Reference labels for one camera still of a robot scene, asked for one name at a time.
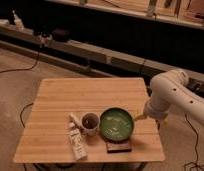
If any yellow tipped pusher tool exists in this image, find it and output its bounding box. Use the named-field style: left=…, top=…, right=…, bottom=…
left=134, top=114, right=147, bottom=121

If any green ceramic bowl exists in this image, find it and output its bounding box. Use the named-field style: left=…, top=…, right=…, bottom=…
left=99, top=108, right=134, bottom=142

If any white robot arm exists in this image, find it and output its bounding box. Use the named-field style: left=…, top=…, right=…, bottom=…
left=134, top=69, right=204, bottom=126

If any white ceramic mug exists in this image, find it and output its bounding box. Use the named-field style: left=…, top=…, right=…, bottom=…
left=81, top=113, right=100, bottom=136

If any small dark wooden box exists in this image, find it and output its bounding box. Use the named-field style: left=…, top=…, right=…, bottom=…
left=106, top=140, right=132, bottom=153

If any white tube with label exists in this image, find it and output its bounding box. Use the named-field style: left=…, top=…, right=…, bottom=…
left=69, top=113, right=87, bottom=160

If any wooden table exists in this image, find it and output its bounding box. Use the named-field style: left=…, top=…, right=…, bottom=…
left=13, top=77, right=165, bottom=163

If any black device on ledge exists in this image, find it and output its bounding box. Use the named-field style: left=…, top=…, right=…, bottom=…
left=52, top=29, right=71, bottom=42

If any white spray bottle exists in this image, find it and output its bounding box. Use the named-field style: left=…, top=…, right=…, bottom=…
left=12, top=11, right=25, bottom=31

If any black cable right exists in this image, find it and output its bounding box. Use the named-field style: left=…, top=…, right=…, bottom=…
left=183, top=114, right=204, bottom=171

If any long grey ledge rail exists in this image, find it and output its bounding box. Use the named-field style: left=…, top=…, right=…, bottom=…
left=0, top=24, right=204, bottom=98

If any black floor cable left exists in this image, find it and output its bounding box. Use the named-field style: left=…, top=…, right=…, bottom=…
left=0, top=46, right=43, bottom=76

